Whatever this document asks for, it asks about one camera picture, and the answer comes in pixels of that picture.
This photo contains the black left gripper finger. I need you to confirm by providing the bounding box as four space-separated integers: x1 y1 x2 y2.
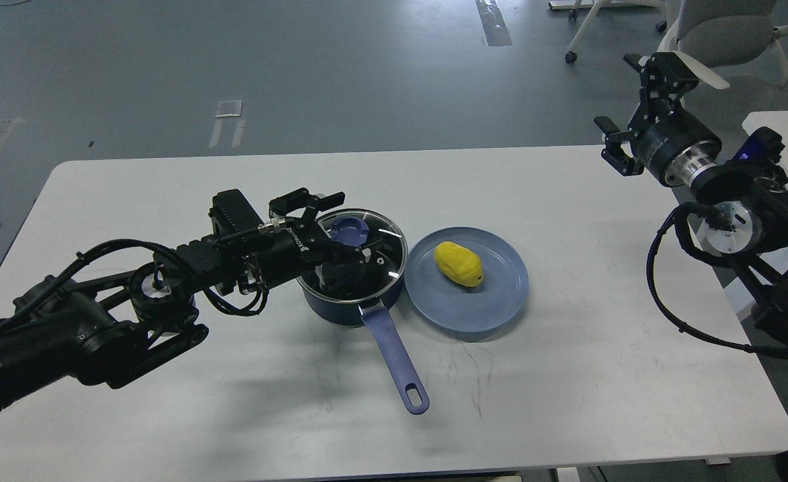
314 245 370 295
268 189 345 222

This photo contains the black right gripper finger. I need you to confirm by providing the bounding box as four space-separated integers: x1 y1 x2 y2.
595 116 644 177
623 52 699 125

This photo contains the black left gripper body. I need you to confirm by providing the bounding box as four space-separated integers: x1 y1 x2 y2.
252 222 330 288

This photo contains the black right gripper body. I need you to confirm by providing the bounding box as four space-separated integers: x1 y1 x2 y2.
631 110 723 188

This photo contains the glass pot lid blue knob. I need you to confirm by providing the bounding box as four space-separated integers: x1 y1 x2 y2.
297 208 408 303

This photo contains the yellow toy potato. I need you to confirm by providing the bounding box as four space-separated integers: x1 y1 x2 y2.
433 241 483 288

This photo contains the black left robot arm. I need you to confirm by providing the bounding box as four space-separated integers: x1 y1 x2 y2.
0 188 363 412

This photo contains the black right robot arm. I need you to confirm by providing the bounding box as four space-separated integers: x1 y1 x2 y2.
595 52 788 359

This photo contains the dark blue saucepan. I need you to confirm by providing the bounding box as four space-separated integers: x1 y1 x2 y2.
299 210 430 415

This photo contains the white grey office chair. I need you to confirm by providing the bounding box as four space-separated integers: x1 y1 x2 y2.
657 1 788 88

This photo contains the white chair base with casters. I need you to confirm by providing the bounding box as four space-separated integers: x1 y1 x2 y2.
549 0 669 65

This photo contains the blue round plate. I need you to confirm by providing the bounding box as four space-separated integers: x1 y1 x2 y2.
404 226 530 338

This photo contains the white side table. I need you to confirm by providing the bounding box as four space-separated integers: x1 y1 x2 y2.
691 112 788 327

